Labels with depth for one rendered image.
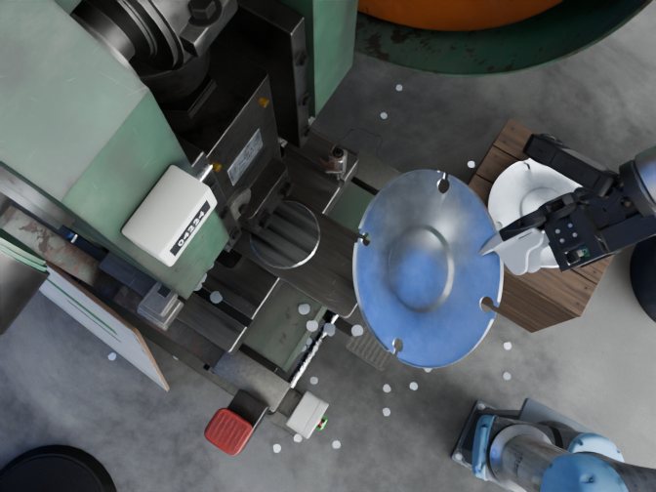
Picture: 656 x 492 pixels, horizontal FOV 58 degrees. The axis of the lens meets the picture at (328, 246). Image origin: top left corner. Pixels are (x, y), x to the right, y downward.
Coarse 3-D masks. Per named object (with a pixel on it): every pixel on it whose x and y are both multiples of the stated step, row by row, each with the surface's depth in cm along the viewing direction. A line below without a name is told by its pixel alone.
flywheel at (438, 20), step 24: (360, 0) 92; (384, 0) 89; (408, 0) 86; (432, 0) 83; (456, 0) 80; (480, 0) 78; (504, 0) 75; (528, 0) 73; (552, 0) 71; (408, 24) 90; (432, 24) 87; (456, 24) 84; (480, 24) 82; (504, 24) 79
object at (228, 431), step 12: (216, 420) 99; (228, 420) 99; (240, 420) 99; (204, 432) 98; (216, 432) 98; (228, 432) 98; (240, 432) 98; (216, 444) 98; (228, 444) 98; (240, 444) 98
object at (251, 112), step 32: (224, 64) 70; (256, 64) 70; (192, 96) 67; (224, 96) 69; (256, 96) 70; (192, 128) 68; (224, 128) 68; (256, 128) 76; (224, 160) 72; (256, 160) 83; (224, 192) 78; (256, 192) 87; (288, 192) 91; (256, 224) 88
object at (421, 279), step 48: (384, 192) 94; (432, 192) 86; (384, 240) 94; (432, 240) 85; (480, 240) 79; (384, 288) 94; (432, 288) 85; (480, 288) 79; (384, 336) 94; (432, 336) 86; (480, 336) 79
